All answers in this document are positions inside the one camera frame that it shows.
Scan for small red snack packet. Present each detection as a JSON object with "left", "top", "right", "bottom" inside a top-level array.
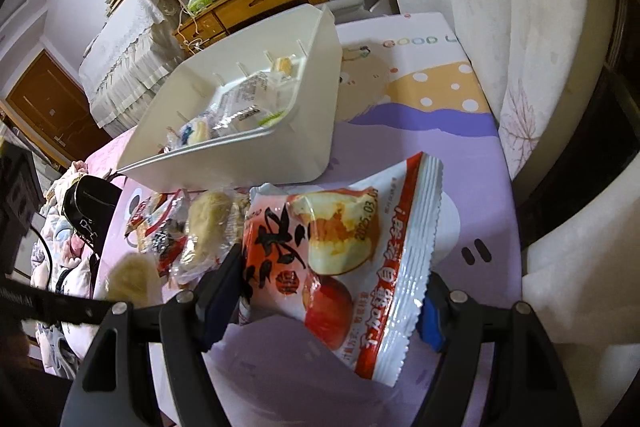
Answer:
[{"left": 125, "top": 197, "right": 171, "bottom": 233}]

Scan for white floral curtain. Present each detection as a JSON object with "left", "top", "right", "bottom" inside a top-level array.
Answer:
[{"left": 360, "top": 0, "right": 640, "bottom": 427}]

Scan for red date packet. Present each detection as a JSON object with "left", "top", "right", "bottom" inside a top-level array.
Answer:
[{"left": 150, "top": 217, "right": 193, "bottom": 278}]

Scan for white plastic storage bin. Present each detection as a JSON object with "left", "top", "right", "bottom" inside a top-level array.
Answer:
[{"left": 116, "top": 3, "right": 343, "bottom": 192}]

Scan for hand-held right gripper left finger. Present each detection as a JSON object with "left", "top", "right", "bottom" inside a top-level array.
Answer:
[{"left": 62, "top": 243, "right": 245, "bottom": 427}]

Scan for white charging cable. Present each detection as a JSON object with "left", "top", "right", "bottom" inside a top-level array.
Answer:
[{"left": 172, "top": 4, "right": 206, "bottom": 58}]

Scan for lace cloth covered furniture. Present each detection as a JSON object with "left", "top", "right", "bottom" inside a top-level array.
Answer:
[{"left": 77, "top": 0, "right": 188, "bottom": 130}]

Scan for black box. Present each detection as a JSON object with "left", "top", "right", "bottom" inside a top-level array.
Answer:
[{"left": 0, "top": 144, "right": 46, "bottom": 268}]

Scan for large clear printed packet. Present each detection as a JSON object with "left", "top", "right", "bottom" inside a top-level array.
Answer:
[{"left": 207, "top": 72, "right": 293, "bottom": 135}]

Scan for yellow pastry clear packet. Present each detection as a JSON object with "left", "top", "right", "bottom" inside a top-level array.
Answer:
[
  {"left": 107, "top": 254, "right": 163, "bottom": 308},
  {"left": 185, "top": 189, "right": 246, "bottom": 278}
]

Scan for pink bedspread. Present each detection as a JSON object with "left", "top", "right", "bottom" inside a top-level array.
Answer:
[{"left": 50, "top": 127, "right": 166, "bottom": 427}]

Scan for yellow cracker packet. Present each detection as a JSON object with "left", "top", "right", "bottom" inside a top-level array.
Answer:
[{"left": 270, "top": 56, "right": 296, "bottom": 80}]

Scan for cartoon printed bed table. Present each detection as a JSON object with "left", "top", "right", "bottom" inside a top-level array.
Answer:
[{"left": 95, "top": 9, "right": 526, "bottom": 427}]

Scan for red white apple snack packet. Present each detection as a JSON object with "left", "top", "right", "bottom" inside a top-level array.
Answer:
[{"left": 239, "top": 152, "right": 445, "bottom": 388}]

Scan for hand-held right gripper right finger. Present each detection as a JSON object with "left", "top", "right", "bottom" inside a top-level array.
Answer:
[{"left": 407, "top": 272, "right": 583, "bottom": 427}]

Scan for black camera bag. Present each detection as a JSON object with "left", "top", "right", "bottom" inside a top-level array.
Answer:
[{"left": 61, "top": 174, "right": 123, "bottom": 258}]

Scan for wooden desk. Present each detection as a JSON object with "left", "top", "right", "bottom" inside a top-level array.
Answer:
[{"left": 172, "top": 0, "right": 326, "bottom": 58}]

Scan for dark window frame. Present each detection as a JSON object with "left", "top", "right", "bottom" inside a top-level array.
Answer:
[{"left": 510, "top": 0, "right": 640, "bottom": 258}]

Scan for wooden door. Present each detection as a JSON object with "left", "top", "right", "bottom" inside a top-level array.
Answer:
[{"left": 5, "top": 49, "right": 93, "bottom": 170}]

